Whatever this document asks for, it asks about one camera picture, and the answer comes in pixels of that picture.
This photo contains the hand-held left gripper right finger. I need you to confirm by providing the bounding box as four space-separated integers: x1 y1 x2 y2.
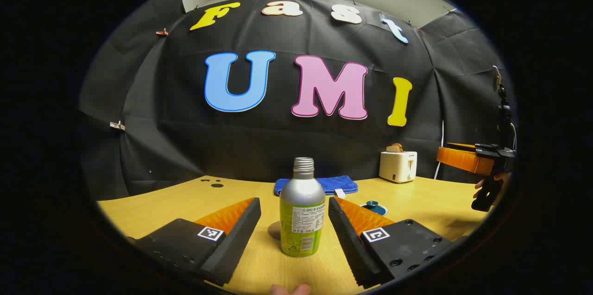
328 196 466 289

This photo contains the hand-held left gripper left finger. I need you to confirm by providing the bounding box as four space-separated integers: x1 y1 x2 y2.
127 197 261 286

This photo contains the teal teacup lid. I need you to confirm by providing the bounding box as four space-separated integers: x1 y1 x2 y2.
360 200 389 217

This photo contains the silver green-label water bottle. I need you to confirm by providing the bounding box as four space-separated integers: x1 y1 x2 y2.
279 157 326 258

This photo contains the cream white toaster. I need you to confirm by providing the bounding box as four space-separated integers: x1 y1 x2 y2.
379 151 418 183

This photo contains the blue folded towel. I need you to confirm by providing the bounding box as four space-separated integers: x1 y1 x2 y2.
273 175 359 196

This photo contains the white power cable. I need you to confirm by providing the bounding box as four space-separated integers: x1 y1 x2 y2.
433 120 445 180

